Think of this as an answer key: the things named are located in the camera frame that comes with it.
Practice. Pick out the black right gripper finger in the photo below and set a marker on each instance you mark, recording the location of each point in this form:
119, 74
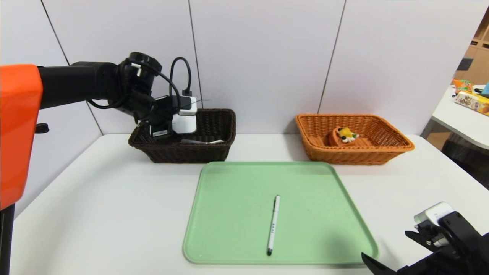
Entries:
420, 240
376, 267

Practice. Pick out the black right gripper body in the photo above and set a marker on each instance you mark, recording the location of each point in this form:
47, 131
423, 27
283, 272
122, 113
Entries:
425, 238

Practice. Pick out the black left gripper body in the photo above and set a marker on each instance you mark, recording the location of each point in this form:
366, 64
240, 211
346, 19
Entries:
159, 130

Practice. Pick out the white pen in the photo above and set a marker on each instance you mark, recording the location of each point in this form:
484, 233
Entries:
273, 225

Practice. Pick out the toy waffle fruit slice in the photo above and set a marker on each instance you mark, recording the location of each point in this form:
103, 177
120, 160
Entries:
338, 138

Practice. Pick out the dark brown wicker basket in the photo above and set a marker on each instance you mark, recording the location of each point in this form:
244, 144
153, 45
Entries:
183, 154

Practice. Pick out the orange wicker basket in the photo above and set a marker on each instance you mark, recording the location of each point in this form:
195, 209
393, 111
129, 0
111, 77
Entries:
344, 156

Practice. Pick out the green plastic tray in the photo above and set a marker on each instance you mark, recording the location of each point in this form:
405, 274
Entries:
305, 214

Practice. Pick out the white side table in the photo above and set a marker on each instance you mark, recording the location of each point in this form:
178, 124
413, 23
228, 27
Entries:
458, 118

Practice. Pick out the yellow snack box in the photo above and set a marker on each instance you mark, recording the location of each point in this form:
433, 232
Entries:
470, 101

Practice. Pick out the orange snack bag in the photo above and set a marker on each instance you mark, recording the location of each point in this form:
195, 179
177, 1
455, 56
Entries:
462, 84

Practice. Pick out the light blue object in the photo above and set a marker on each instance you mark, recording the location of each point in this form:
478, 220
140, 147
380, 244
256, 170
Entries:
485, 88

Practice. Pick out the wooden shelf unit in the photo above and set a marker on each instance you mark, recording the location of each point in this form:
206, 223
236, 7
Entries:
479, 57

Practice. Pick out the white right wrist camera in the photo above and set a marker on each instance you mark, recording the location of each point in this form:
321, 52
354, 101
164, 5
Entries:
433, 214

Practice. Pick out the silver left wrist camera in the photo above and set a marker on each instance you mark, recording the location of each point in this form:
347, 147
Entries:
185, 124

